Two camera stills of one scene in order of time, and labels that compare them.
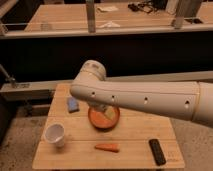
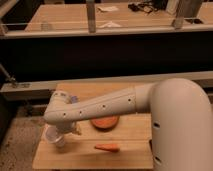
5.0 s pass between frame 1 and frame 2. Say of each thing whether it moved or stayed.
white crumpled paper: stayed
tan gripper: moved
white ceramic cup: stayed
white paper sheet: stayed
